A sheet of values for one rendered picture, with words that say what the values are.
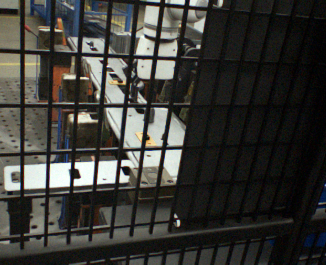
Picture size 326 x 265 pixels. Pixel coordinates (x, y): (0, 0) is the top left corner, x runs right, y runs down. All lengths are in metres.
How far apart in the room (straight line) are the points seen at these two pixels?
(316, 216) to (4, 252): 0.43
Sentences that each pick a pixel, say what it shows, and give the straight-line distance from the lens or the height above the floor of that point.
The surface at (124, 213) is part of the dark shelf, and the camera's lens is 0.78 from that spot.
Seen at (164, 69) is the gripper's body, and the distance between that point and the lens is 1.04.
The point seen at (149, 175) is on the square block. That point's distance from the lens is 0.84.
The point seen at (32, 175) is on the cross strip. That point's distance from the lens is 0.93.
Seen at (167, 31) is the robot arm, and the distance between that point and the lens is 0.99.
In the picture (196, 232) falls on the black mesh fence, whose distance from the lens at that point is 0.55.
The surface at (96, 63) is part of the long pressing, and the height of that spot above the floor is 1.00.
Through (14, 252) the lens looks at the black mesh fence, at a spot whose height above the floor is 1.16.
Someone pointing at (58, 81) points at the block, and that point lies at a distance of 1.82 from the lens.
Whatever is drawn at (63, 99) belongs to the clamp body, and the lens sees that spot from 1.44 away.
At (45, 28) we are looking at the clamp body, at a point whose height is 1.06.
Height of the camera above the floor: 1.48
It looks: 24 degrees down
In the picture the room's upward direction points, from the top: 9 degrees clockwise
